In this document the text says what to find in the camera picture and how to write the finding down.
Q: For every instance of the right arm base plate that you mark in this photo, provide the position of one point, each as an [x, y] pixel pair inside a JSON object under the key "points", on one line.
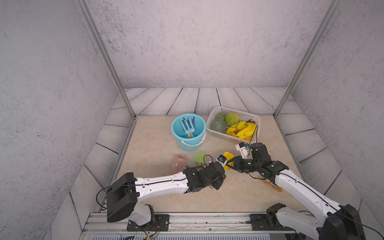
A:
{"points": [[264, 222]]}

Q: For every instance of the netted green melon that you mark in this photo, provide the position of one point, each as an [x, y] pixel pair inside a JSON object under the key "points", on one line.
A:
{"points": [[219, 125]]}

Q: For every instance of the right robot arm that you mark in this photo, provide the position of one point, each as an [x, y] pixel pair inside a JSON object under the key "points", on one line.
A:
{"points": [[329, 219]]}

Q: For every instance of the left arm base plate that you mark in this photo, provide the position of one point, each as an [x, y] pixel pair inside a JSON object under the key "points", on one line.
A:
{"points": [[158, 224]]}

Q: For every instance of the pink spray bottle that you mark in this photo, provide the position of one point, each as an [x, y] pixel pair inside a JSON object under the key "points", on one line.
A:
{"points": [[178, 164]]}

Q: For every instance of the metal frame post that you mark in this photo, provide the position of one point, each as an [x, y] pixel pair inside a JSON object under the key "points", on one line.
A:
{"points": [[319, 34], [90, 23]]}

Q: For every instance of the light blue plastic bucket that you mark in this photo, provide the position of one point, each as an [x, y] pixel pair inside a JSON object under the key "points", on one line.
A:
{"points": [[185, 143]]}

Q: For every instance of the green trowel wooden handle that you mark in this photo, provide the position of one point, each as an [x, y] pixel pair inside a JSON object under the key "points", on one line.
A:
{"points": [[200, 158]]}

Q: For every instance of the front aluminium rail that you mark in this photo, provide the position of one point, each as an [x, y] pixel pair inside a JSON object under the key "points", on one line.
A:
{"points": [[186, 226]]}

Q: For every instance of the white plastic basket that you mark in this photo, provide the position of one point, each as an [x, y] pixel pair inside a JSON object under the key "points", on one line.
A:
{"points": [[243, 117]]}

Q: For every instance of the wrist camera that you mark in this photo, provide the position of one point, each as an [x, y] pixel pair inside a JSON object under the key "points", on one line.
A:
{"points": [[243, 149], [222, 160]]}

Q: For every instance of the yellow shovel blue-tipped handle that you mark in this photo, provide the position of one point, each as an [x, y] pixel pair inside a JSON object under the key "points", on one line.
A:
{"points": [[228, 156]]}

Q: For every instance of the teal fork yellow handle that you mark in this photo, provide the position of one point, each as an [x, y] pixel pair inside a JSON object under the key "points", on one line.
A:
{"points": [[188, 123]]}

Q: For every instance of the smooth green fruit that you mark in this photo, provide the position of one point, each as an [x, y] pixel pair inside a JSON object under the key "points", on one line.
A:
{"points": [[221, 115]]}

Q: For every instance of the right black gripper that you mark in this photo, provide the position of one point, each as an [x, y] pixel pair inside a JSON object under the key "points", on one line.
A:
{"points": [[237, 164]]}

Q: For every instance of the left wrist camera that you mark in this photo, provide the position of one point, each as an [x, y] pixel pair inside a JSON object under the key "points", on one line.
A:
{"points": [[222, 160]]}

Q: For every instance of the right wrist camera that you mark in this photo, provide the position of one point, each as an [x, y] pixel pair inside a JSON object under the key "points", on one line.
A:
{"points": [[243, 149]]}

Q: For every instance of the orange seed packet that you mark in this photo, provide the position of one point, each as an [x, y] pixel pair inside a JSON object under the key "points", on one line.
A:
{"points": [[272, 185]]}

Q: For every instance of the light blue rake pale handle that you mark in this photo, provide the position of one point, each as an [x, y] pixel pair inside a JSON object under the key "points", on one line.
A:
{"points": [[190, 133]]}

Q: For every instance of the green cabbage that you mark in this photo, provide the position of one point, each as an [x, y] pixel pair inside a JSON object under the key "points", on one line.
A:
{"points": [[232, 118]]}

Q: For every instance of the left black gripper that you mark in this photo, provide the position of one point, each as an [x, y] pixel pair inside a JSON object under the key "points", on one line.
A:
{"points": [[221, 179]]}

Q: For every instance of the dark purple eggplant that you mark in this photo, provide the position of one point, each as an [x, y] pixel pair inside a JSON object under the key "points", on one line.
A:
{"points": [[251, 121]]}

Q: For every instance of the right metal frame post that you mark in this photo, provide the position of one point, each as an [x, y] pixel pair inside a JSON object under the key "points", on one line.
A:
{"points": [[319, 34]]}

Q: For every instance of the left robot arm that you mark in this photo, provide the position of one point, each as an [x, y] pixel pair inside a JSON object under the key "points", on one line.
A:
{"points": [[125, 196]]}

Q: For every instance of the yellow banana bunch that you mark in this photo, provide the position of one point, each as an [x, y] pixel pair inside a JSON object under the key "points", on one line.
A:
{"points": [[243, 130]]}

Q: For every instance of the left metal frame post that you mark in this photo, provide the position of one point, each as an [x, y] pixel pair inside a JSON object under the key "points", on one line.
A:
{"points": [[90, 23]]}

